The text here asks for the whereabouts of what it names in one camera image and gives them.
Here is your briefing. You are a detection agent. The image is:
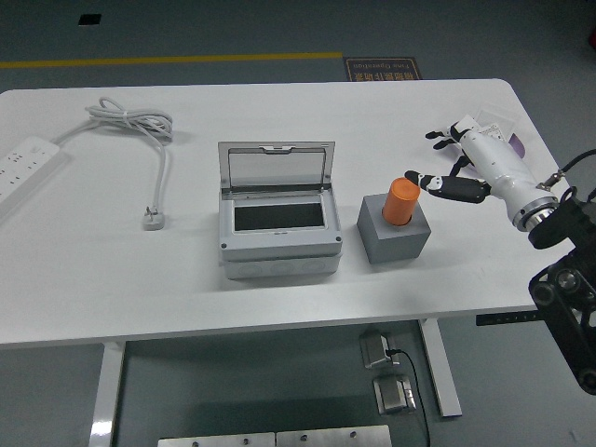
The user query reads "white power strip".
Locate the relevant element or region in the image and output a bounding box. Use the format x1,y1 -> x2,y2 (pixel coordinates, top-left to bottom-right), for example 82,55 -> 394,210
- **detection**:
0,134 -> 65,218

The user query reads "white power cord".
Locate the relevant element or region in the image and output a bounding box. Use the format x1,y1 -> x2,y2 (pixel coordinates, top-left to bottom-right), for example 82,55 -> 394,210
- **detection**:
51,96 -> 176,213

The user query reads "thin black floor cable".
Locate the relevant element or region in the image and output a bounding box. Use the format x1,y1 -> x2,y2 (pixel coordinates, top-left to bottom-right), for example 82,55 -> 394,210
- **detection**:
385,347 -> 432,447

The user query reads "black table control panel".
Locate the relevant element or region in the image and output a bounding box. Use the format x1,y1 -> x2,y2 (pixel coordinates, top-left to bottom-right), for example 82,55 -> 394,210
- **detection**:
475,312 -> 544,326

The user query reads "white power plug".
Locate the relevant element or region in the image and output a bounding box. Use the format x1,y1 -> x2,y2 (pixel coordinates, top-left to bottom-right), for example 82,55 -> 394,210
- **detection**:
142,206 -> 167,232

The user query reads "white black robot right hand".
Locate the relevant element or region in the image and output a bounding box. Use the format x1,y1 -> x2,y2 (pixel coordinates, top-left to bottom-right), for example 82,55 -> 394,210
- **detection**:
403,118 -> 559,228

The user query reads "white table leg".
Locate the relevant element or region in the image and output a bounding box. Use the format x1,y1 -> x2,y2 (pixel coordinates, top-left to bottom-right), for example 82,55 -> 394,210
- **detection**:
417,319 -> 463,418
90,342 -> 127,447

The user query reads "orange cylinder battery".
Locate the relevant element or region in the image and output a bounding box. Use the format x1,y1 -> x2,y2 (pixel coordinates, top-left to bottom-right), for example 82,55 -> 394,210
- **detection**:
381,177 -> 422,228

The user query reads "silver metal floor box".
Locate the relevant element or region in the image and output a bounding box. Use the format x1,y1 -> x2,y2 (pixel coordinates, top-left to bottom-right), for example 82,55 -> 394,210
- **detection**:
359,329 -> 397,371
372,374 -> 416,415

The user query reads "grey plastic junction box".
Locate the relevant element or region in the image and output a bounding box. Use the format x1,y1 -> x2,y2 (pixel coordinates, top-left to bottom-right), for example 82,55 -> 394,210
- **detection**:
217,183 -> 345,280

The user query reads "grey cube holder block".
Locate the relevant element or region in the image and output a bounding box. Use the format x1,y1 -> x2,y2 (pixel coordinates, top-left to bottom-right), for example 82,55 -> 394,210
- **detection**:
356,193 -> 432,265

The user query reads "brown floor sign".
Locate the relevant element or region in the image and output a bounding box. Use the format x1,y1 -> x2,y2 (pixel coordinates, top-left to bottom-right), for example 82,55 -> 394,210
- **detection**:
343,56 -> 423,83

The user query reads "transparent hinged box lid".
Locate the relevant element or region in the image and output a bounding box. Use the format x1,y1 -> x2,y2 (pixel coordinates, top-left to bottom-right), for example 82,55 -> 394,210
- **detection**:
217,140 -> 336,195

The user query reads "yellow floor tape line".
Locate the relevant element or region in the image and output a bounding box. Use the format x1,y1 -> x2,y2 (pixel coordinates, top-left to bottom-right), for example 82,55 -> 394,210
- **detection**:
0,50 -> 345,70

